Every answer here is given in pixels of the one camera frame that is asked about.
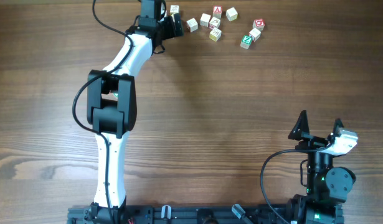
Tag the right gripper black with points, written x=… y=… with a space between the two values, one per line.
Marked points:
x=311 y=141

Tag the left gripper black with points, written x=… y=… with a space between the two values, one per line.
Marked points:
x=170 y=23

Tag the yellow picture block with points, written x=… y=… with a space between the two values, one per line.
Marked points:
x=215 y=34

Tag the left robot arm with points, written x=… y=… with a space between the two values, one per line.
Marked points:
x=111 y=114

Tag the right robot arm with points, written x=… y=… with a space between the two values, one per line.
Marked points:
x=327 y=186

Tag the white block top row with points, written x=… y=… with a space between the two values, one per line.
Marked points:
x=174 y=9

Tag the white block red edge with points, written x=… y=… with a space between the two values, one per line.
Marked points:
x=192 y=25

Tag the plain white wooden block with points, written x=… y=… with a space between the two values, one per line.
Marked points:
x=205 y=19

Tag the red picture block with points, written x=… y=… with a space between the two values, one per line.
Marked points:
x=214 y=23

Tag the red A letter block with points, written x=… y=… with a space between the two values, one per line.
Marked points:
x=217 y=12

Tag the yellow edged white block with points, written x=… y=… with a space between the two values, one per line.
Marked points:
x=231 y=14

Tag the green Z letter block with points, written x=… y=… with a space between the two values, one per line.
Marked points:
x=246 y=42

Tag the white block red side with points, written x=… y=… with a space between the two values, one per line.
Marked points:
x=255 y=34

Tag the red O letter block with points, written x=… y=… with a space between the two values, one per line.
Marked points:
x=259 y=24

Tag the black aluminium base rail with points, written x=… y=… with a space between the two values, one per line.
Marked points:
x=236 y=214

